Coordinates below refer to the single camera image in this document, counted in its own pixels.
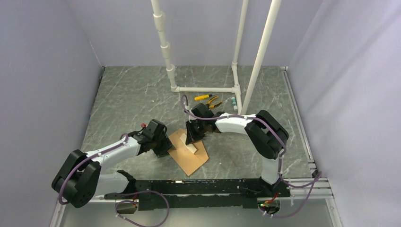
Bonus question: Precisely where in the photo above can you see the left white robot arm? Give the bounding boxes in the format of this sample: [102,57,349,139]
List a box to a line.
[52,119,174,208]

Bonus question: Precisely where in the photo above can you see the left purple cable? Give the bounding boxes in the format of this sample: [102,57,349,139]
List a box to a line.
[58,133,171,227]

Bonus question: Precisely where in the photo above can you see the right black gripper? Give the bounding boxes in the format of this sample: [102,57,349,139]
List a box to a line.
[185,119,207,146]

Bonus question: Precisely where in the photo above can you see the small white green tube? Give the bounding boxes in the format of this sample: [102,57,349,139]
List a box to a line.
[231,97,238,111]

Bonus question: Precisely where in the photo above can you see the white pvc pipe frame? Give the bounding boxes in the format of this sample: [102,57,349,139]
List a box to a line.
[151,0,282,123]

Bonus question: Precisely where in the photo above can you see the aluminium frame rail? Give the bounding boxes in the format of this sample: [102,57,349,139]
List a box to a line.
[282,70,334,200]

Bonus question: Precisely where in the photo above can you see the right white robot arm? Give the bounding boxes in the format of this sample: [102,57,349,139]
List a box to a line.
[185,104,289,196]

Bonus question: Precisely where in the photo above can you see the yellow handled pliers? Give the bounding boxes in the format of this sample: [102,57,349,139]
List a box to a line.
[206,96,223,109]

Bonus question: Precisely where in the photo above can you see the tan paper letter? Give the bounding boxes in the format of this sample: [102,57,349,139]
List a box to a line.
[180,134,197,154]

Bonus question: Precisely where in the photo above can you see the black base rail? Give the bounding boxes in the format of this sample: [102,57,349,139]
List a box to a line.
[104,178,290,211]

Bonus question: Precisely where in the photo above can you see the brown paper envelope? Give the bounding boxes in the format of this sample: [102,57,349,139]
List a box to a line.
[168,128,209,176]

